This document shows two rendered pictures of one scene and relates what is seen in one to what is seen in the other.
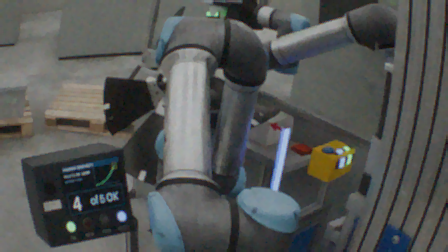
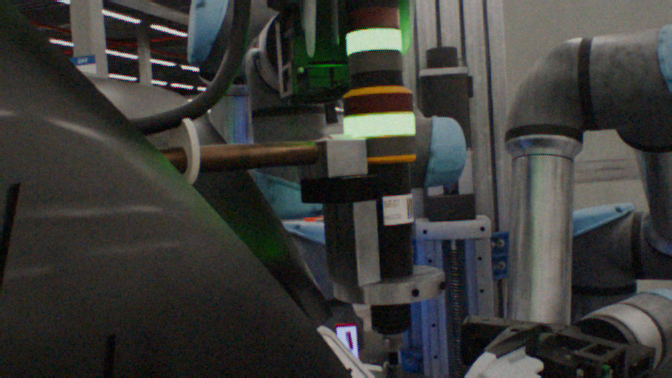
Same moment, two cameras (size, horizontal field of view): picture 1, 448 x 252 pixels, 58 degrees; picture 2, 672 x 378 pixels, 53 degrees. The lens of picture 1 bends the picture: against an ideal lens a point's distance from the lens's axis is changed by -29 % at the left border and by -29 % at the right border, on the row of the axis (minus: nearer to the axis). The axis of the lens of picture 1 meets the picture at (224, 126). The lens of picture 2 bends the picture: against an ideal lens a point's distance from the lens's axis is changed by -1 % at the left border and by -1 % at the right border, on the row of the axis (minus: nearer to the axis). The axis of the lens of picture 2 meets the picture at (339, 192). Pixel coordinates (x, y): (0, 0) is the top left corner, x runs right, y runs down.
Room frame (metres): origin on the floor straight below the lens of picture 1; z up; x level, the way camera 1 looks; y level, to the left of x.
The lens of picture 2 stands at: (1.99, 0.35, 1.38)
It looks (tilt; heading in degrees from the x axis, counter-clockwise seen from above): 3 degrees down; 222
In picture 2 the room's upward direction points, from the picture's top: 4 degrees counter-clockwise
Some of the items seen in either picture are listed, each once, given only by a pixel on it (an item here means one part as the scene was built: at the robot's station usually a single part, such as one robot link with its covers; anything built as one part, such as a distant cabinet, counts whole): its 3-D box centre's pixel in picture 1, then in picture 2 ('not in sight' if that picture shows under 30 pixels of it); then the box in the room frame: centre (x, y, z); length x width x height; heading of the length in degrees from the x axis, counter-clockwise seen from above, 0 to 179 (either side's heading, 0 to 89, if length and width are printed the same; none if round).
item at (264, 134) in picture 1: (267, 125); not in sight; (2.20, -0.18, 0.92); 0.17 x 0.16 x 0.11; 136
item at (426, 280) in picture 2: not in sight; (373, 217); (1.66, 0.08, 1.34); 0.09 x 0.07 x 0.10; 171
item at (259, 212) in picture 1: (261, 228); (603, 242); (0.81, -0.09, 1.20); 0.13 x 0.12 x 0.14; 100
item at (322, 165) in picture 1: (332, 162); not in sight; (1.62, -0.38, 1.02); 0.16 x 0.10 x 0.11; 136
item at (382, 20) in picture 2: not in sight; (372, 22); (1.65, 0.09, 1.47); 0.03 x 0.03 x 0.01
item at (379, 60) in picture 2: not in sight; (375, 64); (1.65, 0.09, 1.44); 0.03 x 0.03 x 0.01
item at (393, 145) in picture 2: not in sight; (380, 147); (1.65, 0.09, 1.39); 0.04 x 0.04 x 0.01
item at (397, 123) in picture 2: not in sight; (379, 126); (1.65, 0.09, 1.40); 0.04 x 0.04 x 0.01
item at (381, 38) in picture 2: not in sight; (374, 43); (1.65, 0.09, 1.45); 0.03 x 0.03 x 0.01
